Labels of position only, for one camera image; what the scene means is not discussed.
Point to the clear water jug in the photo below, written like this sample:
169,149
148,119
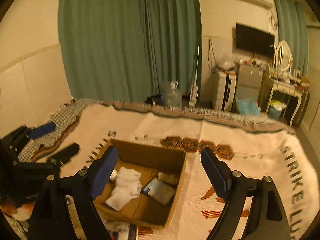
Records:
172,97

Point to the floral tissue pack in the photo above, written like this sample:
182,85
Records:
121,230

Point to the green window curtain right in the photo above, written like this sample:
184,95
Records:
293,30

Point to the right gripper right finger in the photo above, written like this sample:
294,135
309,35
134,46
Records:
267,218

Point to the grey mini fridge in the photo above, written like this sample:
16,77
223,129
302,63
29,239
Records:
248,82

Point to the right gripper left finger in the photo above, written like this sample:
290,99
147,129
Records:
50,218

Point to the checked bed sheet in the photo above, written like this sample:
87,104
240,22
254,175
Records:
52,132

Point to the white cloth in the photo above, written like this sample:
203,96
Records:
127,188

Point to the brown cardboard box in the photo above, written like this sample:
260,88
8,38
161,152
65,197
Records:
148,160

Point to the beige printed woven blanket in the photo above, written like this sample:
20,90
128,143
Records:
256,146

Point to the white stick vacuum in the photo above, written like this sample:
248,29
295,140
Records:
194,87

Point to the white louvred wardrobe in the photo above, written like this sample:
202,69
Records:
311,117

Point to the blue cloud tissue pack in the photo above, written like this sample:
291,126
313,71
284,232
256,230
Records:
162,187

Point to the white dressing table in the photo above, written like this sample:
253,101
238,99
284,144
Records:
284,88

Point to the white suitcase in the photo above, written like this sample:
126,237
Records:
224,86

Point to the blue plastic bag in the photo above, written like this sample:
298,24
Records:
248,106

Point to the white oval vanity mirror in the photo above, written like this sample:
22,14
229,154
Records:
283,57

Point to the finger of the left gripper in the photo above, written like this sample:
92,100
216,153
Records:
17,139
60,158

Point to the black wall television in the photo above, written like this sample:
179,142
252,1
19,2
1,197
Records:
254,40

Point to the person left hand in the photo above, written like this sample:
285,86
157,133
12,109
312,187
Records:
22,213

